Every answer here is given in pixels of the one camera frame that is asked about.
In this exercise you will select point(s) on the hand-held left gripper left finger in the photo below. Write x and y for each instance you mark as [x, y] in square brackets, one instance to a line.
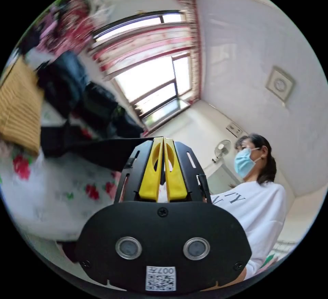
[151, 173]

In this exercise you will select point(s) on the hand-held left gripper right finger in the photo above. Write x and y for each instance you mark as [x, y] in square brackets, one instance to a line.
[175, 178]

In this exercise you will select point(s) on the black short sleeve shirt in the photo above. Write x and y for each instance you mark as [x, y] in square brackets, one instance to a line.
[84, 147]

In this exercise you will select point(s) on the white standing fan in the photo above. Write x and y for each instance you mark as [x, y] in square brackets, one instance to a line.
[222, 148]

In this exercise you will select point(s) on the person's body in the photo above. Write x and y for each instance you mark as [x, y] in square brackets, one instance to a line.
[256, 211]

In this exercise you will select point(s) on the window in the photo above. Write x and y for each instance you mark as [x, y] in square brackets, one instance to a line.
[151, 78]

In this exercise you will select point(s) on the pile of clothes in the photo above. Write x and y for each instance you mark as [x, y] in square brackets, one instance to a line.
[66, 83]

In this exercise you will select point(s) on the pink floral curtain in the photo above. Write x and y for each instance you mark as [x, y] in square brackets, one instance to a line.
[143, 40]

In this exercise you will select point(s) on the stack of floral bedding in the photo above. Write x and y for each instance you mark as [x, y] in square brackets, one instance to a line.
[77, 19]

